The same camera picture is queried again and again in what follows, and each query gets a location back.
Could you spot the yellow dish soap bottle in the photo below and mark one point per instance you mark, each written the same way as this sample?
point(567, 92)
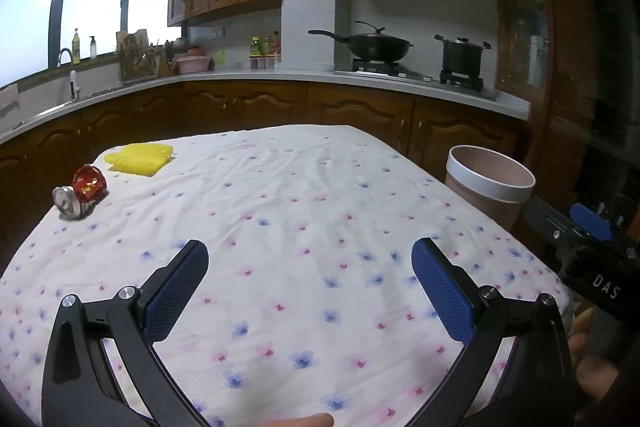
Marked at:
point(76, 49)

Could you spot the yellow cloth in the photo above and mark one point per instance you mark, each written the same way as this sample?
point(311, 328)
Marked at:
point(140, 159)

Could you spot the wooden base cabinets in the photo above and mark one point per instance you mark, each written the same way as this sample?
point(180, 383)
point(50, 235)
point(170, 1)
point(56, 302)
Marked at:
point(280, 107)

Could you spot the dish rack with utensils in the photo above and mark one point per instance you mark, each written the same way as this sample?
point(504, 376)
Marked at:
point(137, 59)

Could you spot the person's right hand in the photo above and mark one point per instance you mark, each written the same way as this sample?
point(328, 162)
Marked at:
point(597, 377)

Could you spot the person's left hand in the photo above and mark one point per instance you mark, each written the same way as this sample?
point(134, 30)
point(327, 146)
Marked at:
point(305, 421)

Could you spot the kitchen faucet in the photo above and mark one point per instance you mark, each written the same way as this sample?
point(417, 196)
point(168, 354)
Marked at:
point(72, 77)

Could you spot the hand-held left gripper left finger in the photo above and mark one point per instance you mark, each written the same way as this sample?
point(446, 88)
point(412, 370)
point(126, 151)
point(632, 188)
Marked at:
point(175, 292)

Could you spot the black pot with lid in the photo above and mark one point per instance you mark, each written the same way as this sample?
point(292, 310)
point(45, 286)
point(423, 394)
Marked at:
point(460, 57)

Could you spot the floral white tablecloth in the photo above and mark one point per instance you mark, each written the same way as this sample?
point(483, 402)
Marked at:
point(300, 217)

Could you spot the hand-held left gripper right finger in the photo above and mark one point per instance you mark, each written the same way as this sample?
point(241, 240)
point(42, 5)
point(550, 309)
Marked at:
point(445, 292)

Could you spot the tall wooden glass-door cabinet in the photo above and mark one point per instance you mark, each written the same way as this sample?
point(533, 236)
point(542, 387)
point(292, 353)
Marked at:
point(570, 82)

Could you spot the pink basin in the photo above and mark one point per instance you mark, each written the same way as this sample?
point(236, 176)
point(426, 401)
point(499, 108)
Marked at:
point(192, 64)

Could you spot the gas stove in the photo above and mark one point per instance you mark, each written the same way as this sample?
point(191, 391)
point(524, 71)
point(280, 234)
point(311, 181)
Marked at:
point(415, 77)

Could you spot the clear pump bottle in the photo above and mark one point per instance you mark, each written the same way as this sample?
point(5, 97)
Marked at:
point(93, 49)

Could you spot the white kitchen countertop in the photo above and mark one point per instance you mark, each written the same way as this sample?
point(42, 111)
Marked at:
point(280, 74)

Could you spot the black wok with lid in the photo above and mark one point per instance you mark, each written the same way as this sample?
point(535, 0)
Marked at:
point(380, 47)

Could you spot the white round bin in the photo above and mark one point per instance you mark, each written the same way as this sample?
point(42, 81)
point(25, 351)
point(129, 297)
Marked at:
point(480, 202)

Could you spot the crushed red can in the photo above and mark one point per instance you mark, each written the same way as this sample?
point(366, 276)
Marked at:
point(85, 189)

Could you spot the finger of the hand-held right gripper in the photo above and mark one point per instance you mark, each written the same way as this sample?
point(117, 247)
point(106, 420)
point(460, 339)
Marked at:
point(595, 222)
point(550, 224)

